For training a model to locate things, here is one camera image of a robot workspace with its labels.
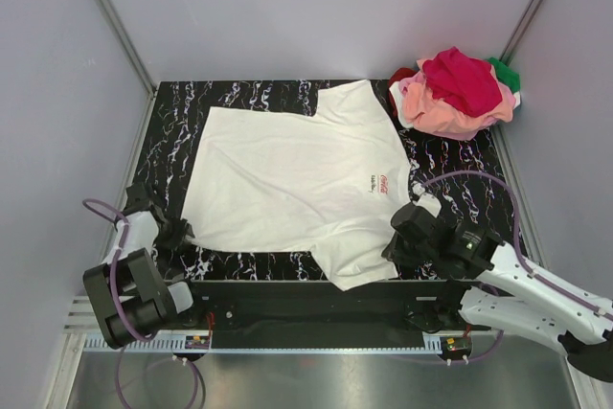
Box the white t-shirt red print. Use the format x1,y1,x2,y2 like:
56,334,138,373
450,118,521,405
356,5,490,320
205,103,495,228
182,80,411,290

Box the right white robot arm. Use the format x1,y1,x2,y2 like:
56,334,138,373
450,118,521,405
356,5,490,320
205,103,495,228
382,203,612,383

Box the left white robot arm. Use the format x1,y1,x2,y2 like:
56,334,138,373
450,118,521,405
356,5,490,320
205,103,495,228
82,183,207,350

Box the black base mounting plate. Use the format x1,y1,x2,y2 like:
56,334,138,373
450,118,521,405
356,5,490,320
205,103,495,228
157,279,492,333

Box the pink t-shirt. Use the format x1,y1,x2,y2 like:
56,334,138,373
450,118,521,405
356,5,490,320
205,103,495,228
397,68,521,141

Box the magenta t-shirt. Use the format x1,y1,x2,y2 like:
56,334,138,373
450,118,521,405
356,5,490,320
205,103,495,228
420,47,503,118

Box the green t-shirt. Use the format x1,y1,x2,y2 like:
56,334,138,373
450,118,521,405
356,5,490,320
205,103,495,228
486,57,521,93

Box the dark red t-shirt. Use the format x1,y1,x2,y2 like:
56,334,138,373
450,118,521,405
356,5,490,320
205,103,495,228
388,67,417,118

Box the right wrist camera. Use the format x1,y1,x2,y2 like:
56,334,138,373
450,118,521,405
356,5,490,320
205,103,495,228
410,183,442,217

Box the grey slotted cable duct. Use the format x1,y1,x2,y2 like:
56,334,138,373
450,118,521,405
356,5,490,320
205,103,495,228
83,335,446,352

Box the aluminium rail profile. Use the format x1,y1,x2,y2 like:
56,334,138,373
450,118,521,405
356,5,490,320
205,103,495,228
61,296,583,333

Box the right aluminium corner post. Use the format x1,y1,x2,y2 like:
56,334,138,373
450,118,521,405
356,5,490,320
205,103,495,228
499,0,546,65

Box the aluminium corner post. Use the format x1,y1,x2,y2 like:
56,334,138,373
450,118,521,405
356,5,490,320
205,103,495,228
499,0,546,65
95,0,157,96

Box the left aluminium corner post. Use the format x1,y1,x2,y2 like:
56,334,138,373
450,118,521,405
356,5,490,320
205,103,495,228
95,0,157,96

